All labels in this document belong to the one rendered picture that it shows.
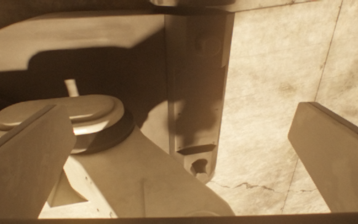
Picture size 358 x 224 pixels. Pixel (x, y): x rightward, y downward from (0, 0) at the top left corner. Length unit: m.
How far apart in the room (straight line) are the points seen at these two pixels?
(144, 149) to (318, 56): 0.76
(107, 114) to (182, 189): 0.18
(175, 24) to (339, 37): 0.68
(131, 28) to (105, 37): 0.06
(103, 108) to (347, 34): 0.87
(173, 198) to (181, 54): 0.29
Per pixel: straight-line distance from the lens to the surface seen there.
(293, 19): 0.80
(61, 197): 0.49
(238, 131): 0.89
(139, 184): 0.29
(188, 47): 0.43
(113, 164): 0.32
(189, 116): 0.52
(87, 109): 0.37
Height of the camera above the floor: 0.61
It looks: 57 degrees down
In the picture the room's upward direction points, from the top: 157 degrees clockwise
